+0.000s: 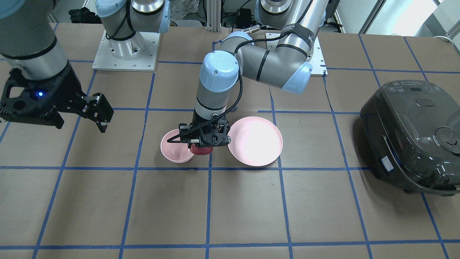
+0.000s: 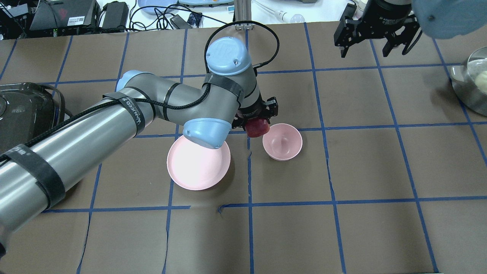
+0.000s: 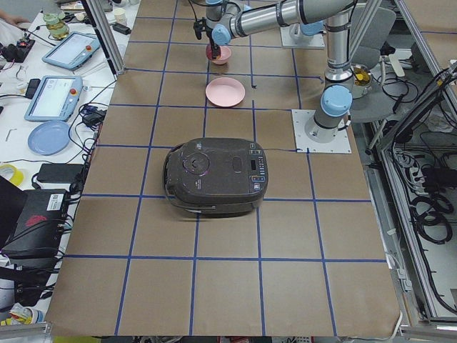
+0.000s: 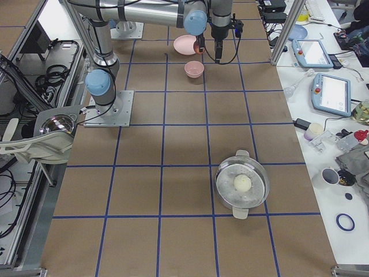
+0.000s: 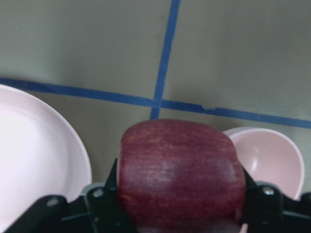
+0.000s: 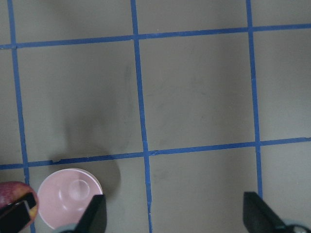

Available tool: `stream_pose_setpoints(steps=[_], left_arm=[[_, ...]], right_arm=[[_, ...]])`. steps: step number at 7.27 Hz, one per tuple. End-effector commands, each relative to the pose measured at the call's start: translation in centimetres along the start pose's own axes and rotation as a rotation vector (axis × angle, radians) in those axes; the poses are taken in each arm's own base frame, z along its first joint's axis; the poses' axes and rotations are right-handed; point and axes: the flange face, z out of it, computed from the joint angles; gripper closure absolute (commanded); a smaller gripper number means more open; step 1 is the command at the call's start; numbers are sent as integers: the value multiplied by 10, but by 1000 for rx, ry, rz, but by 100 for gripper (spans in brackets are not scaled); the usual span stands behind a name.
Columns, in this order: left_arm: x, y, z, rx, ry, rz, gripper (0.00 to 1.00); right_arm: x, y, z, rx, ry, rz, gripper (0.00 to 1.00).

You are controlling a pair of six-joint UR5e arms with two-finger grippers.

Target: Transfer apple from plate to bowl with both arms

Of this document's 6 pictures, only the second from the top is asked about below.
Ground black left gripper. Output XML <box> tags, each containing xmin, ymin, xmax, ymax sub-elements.
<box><xmin>232</xmin><ymin>83</ymin><xmax>279</xmax><ymax>130</ymax></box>

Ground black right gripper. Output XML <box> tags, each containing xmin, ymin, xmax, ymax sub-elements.
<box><xmin>334</xmin><ymin>0</ymin><xmax>420</xmax><ymax>58</ymax></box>

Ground red apple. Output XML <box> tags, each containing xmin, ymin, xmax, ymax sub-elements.
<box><xmin>244</xmin><ymin>118</ymin><xmax>270</xmax><ymax>138</ymax></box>

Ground small pink bowl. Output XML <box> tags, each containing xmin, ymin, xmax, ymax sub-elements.
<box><xmin>262</xmin><ymin>123</ymin><xmax>303</xmax><ymax>161</ymax></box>

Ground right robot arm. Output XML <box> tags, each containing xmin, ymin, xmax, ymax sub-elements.
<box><xmin>333</xmin><ymin>0</ymin><xmax>487</xmax><ymax>57</ymax></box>

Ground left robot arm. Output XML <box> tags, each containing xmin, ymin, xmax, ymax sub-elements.
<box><xmin>0</xmin><ymin>37</ymin><xmax>279</xmax><ymax>256</ymax></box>

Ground large pink plate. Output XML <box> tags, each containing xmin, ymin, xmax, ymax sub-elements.
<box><xmin>166</xmin><ymin>136</ymin><xmax>231</xmax><ymax>191</ymax></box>

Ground white light bulb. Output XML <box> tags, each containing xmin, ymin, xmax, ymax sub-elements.
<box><xmin>273</xmin><ymin>10</ymin><xmax>306</xmax><ymax>23</ymax></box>

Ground glass pot with lid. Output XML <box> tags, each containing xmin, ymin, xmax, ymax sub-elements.
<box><xmin>449</xmin><ymin>47</ymin><xmax>487</xmax><ymax>116</ymax></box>

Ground black rice cooker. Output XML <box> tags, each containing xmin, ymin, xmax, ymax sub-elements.
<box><xmin>0</xmin><ymin>83</ymin><xmax>72</xmax><ymax>154</ymax></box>

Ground black braided cable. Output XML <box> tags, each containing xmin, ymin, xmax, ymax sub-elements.
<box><xmin>0</xmin><ymin>21</ymin><xmax>280</xmax><ymax>160</ymax></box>

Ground aluminium frame post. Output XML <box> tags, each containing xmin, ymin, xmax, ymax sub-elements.
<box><xmin>233</xmin><ymin>0</ymin><xmax>253</xmax><ymax>31</ymax></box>

